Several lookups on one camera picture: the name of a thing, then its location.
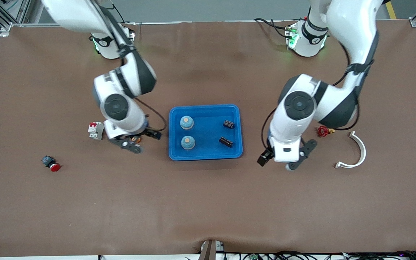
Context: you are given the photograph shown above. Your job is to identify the grey camera stand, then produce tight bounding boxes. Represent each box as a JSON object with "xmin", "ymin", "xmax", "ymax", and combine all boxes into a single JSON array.
[{"xmin": 200, "ymin": 239, "xmax": 225, "ymax": 260}]

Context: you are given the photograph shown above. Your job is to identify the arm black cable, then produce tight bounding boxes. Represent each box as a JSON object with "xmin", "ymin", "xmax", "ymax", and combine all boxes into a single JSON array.
[
  {"xmin": 261, "ymin": 43, "xmax": 360, "ymax": 154},
  {"xmin": 134, "ymin": 97, "xmax": 168, "ymax": 133}
]

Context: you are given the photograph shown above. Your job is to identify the white red circuit breaker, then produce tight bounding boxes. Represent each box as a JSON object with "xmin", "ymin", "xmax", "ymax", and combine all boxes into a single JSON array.
[{"xmin": 87, "ymin": 121, "xmax": 105, "ymax": 140}]

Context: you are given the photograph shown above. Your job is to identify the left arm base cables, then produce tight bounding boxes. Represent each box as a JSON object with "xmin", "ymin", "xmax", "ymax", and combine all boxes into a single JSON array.
[{"xmin": 253, "ymin": 17, "xmax": 292, "ymax": 39}]

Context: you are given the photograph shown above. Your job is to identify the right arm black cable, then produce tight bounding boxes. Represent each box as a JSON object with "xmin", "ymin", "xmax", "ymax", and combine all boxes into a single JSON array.
[{"xmin": 134, "ymin": 97, "xmax": 168, "ymax": 133}]

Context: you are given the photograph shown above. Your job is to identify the blue plastic tray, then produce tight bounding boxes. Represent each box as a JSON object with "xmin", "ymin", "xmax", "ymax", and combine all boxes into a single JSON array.
[{"xmin": 168, "ymin": 104, "xmax": 243, "ymax": 161}]

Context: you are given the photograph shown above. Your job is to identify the black cable bundle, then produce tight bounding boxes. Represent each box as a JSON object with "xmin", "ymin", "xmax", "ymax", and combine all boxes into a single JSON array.
[{"xmin": 226, "ymin": 250, "xmax": 416, "ymax": 260}]

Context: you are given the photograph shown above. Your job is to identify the red push button black body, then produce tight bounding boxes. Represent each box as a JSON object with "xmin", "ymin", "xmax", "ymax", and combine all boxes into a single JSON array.
[{"xmin": 41, "ymin": 155, "xmax": 61, "ymax": 172}]

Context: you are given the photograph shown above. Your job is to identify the white curved plastic bracket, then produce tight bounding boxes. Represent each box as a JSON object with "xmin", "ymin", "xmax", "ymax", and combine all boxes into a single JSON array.
[{"xmin": 334, "ymin": 131, "xmax": 367, "ymax": 169}]

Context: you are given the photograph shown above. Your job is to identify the blue desk bell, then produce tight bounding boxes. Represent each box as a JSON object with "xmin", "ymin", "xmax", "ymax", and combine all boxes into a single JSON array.
[
  {"xmin": 179, "ymin": 116, "xmax": 195, "ymax": 130},
  {"xmin": 181, "ymin": 135, "xmax": 196, "ymax": 150}
]

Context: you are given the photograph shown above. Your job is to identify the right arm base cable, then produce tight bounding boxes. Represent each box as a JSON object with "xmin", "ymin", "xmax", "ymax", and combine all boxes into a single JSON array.
[{"xmin": 109, "ymin": 3, "xmax": 126, "ymax": 24}]

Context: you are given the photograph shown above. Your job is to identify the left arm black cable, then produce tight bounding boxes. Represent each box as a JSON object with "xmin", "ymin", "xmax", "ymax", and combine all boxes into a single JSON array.
[{"xmin": 261, "ymin": 43, "xmax": 360, "ymax": 154}]

